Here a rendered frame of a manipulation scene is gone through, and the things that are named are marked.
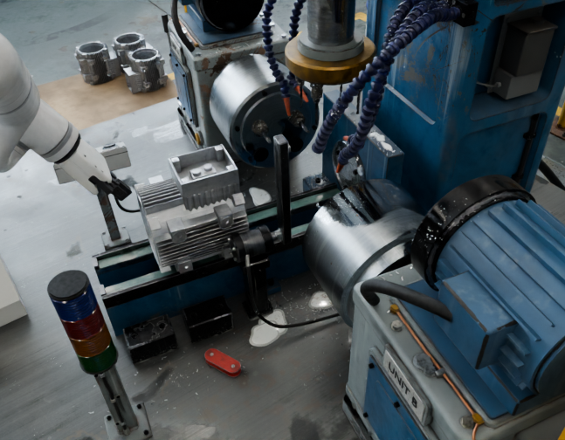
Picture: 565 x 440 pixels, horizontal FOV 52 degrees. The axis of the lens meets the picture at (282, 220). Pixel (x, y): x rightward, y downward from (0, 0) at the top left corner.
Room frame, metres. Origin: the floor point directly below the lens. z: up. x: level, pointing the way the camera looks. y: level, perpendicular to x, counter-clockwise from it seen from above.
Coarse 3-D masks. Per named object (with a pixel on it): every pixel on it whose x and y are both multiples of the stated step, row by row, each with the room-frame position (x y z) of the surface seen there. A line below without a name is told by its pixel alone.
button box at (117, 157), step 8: (120, 144) 1.17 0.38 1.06; (104, 152) 1.12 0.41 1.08; (112, 152) 1.13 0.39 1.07; (120, 152) 1.13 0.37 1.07; (112, 160) 1.12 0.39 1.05; (120, 160) 1.12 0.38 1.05; (128, 160) 1.13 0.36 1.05; (56, 168) 1.08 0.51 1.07; (112, 168) 1.11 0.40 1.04; (120, 168) 1.11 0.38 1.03; (64, 176) 1.07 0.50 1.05
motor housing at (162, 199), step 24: (144, 192) 0.92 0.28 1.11; (168, 192) 0.92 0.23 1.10; (144, 216) 0.98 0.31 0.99; (168, 216) 0.88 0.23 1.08; (192, 216) 0.89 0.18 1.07; (216, 216) 0.89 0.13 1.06; (240, 216) 0.90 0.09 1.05; (168, 240) 0.84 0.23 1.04; (192, 240) 0.85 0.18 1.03; (216, 240) 0.87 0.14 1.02; (168, 264) 0.83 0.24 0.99
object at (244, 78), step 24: (240, 72) 1.33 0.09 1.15; (264, 72) 1.30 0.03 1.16; (288, 72) 1.33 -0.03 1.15; (216, 96) 1.33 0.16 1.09; (240, 96) 1.24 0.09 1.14; (264, 96) 1.23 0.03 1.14; (216, 120) 1.32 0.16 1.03; (240, 120) 1.22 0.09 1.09; (264, 120) 1.23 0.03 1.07; (288, 120) 1.26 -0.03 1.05; (312, 120) 1.29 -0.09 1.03; (240, 144) 1.21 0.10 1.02; (264, 144) 1.23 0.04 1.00
